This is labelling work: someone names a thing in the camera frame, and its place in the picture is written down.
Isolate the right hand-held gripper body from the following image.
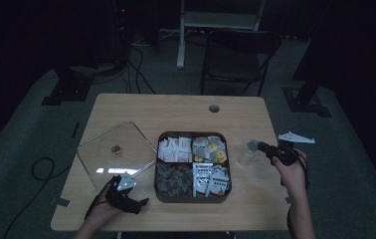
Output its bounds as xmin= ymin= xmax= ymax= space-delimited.
xmin=265 ymin=130 xmax=316 ymax=167

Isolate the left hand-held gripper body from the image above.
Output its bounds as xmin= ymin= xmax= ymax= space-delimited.
xmin=104 ymin=173 xmax=144 ymax=215

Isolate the grey tea bag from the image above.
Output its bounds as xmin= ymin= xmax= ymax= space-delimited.
xmin=246 ymin=138 xmax=261 ymax=154

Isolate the clear plastic cup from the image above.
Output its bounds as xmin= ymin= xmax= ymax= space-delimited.
xmin=237 ymin=142 xmax=260 ymax=167

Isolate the clear lid with gold knob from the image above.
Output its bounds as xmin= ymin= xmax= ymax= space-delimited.
xmin=76 ymin=119 xmax=158 ymax=193

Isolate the dark four-compartment box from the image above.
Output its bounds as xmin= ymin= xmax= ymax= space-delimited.
xmin=154 ymin=130 xmax=233 ymax=204

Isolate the person's right hand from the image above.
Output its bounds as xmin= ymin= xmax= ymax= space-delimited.
xmin=271 ymin=149 xmax=308 ymax=200

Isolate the person's left hand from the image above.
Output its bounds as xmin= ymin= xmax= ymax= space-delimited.
xmin=85 ymin=198 xmax=124 ymax=224

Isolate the pile of grey tea bags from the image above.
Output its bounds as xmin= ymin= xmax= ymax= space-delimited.
xmin=155 ymin=162 xmax=194 ymax=197

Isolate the pile of yellow-tagged tea bags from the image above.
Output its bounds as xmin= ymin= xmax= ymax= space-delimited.
xmin=192 ymin=134 xmax=229 ymax=163

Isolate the black stand base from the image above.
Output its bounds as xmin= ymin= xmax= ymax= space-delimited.
xmin=41 ymin=65 xmax=94 ymax=107
xmin=282 ymin=79 xmax=332 ymax=118

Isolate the pile of plain white packets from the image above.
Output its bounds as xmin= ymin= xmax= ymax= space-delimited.
xmin=157 ymin=135 xmax=193 ymax=163

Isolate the pile of red-printed white packets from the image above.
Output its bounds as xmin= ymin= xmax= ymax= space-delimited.
xmin=192 ymin=162 xmax=232 ymax=197

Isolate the black tape strip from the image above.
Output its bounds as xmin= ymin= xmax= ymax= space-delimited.
xmin=71 ymin=121 xmax=81 ymax=139

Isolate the black folding chair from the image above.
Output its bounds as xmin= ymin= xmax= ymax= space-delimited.
xmin=200 ymin=29 xmax=283 ymax=98

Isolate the dark equipment tower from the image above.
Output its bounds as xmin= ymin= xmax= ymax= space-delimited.
xmin=110 ymin=0 xmax=132 ymax=69

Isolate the black floor cable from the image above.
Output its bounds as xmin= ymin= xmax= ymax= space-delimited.
xmin=1 ymin=156 xmax=76 ymax=239

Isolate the black cables bundle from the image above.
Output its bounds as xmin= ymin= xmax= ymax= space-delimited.
xmin=122 ymin=33 xmax=158 ymax=95

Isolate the white desk frame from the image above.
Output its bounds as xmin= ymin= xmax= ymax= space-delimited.
xmin=176 ymin=0 xmax=267 ymax=70

